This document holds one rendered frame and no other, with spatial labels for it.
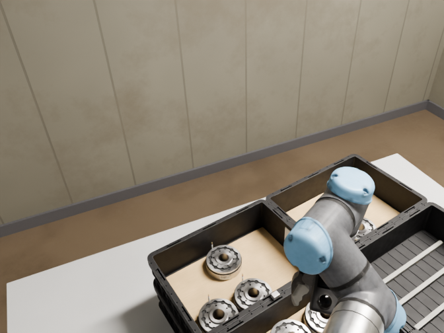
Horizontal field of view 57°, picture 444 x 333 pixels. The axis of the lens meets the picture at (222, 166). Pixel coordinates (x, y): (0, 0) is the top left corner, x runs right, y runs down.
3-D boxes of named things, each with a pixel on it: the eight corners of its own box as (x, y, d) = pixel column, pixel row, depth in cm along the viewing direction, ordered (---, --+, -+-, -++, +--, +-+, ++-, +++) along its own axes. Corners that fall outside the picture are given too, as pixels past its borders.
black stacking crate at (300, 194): (328, 287, 114) (333, 261, 107) (263, 224, 135) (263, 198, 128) (419, 227, 131) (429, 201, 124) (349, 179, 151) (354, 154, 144)
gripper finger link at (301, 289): (296, 287, 94) (314, 264, 88) (295, 310, 89) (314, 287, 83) (284, 283, 94) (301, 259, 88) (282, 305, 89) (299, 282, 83)
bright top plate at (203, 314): (226, 293, 109) (226, 291, 109) (246, 323, 102) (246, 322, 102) (191, 310, 106) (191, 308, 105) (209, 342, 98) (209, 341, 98)
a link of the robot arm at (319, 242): (350, 291, 58) (378, 246, 65) (302, 228, 59) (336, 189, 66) (312, 298, 65) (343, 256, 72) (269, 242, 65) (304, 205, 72)
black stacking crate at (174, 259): (261, 224, 134) (262, 199, 127) (327, 288, 114) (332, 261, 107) (151, 283, 118) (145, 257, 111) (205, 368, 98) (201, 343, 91)
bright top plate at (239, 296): (258, 273, 114) (258, 271, 113) (280, 300, 107) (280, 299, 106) (227, 289, 110) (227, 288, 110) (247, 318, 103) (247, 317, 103)
